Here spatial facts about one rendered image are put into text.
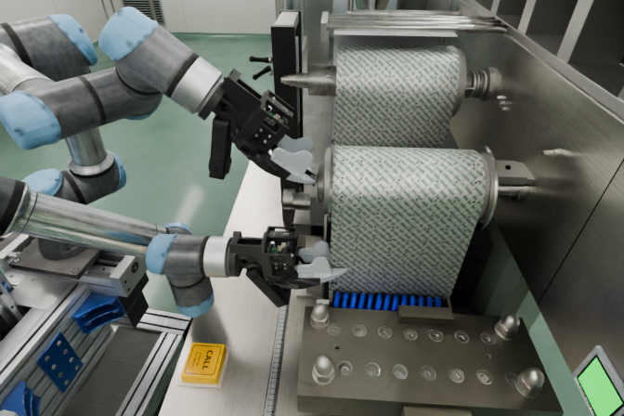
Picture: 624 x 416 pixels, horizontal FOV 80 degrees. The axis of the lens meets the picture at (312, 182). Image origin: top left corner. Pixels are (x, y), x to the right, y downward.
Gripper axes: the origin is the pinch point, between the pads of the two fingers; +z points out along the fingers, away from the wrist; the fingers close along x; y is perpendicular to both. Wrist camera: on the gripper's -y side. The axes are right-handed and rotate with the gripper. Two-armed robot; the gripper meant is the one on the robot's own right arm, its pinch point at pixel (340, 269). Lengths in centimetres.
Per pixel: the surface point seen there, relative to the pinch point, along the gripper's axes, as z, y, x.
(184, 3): -236, -60, 556
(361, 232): 3.2, 10.0, -0.2
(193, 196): -99, -109, 153
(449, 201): 16.4, 17.3, -0.1
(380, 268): 7.3, 1.1, -0.2
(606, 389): 29.4, 10.8, -24.5
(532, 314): 50, -29, 13
